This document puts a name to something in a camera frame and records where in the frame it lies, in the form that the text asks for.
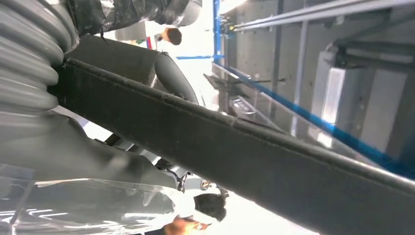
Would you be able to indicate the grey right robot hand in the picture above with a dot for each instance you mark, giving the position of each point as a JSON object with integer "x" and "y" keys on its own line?
{"x": 64, "y": 155}

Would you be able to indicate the person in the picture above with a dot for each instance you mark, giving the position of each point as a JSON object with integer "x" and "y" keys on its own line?
{"x": 210, "y": 207}
{"x": 173, "y": 35}

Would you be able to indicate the blue metal rack on wheels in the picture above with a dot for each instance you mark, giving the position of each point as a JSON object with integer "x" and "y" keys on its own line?
{"x": 216, "y": 32}

